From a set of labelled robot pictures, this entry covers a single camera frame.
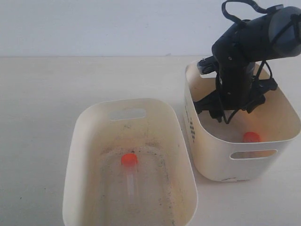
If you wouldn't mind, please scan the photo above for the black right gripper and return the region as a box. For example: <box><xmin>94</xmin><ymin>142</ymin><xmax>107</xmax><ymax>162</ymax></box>
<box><xmin>194</xmin><ymin>60</ymin><xmax>277</xmax><ymax>122</ymax></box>

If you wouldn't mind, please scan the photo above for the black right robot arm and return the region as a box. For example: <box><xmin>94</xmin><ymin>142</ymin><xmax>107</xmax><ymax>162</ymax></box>
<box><xmin>194</xmin><ymin>5</ymin><xmax>301</xmax><ymax>123</ymax></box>

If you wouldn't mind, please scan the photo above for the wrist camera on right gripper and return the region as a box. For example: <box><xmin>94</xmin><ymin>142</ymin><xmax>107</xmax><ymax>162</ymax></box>
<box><xmin>197</xmin><ymin>56</ymin><xmax>219</xmax><ymax>75</ymax></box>

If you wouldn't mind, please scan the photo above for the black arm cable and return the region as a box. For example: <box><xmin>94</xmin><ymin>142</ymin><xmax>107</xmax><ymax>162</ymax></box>
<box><xmin>215</xmin><ymin>0</ymin><xmax>301</xmax><ymax>124</ymax></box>

